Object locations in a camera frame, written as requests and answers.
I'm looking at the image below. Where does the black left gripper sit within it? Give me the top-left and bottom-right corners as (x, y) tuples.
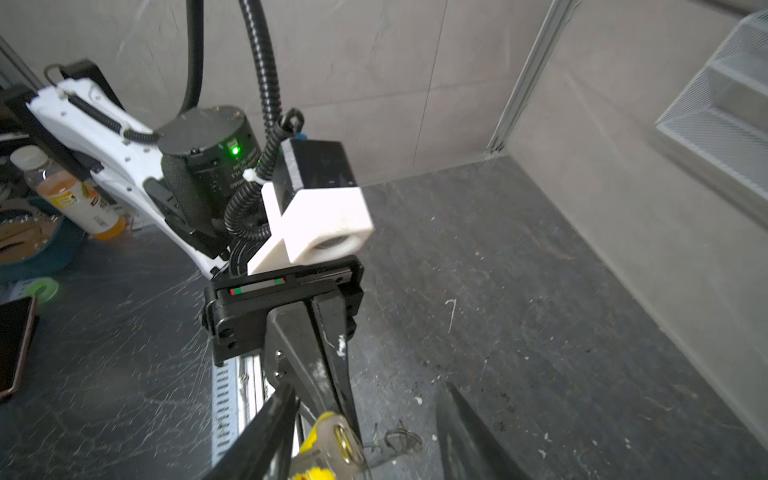
(202, 256), (364, 439)

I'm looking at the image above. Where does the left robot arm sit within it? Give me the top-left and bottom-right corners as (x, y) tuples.
(1, 53), (374, 428)

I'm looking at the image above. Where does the orange capped plastic bottle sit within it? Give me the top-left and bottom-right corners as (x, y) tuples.
(10, 145), (125, 240)

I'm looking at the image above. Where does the black smartphone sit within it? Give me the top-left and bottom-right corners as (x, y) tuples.
(1, 297), (37, 401)

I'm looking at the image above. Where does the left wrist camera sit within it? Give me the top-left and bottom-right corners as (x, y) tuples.
(243, 139), (374, 275)

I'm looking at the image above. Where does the teal plastic tray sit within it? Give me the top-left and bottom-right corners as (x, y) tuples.
(1, 197), (86, 283)

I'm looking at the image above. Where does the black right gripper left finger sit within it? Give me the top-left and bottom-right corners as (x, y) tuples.
(204, 384), (299, 480)

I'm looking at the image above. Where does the aluminium frame rail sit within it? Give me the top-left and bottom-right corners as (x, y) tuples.
(486, 0), (580, 157)

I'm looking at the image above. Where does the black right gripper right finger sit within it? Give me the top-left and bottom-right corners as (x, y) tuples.
(435, 383), (530, 480)

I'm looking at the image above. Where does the perforated cable tray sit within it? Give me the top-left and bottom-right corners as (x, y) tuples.
(211, 355), (266, 467)

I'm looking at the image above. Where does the yellow key tag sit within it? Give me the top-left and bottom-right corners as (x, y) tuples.
(288, 412), (368, 480)

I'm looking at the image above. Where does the black corrugated cable conduit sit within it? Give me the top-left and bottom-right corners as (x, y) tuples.
(179, 0), (307, 244)

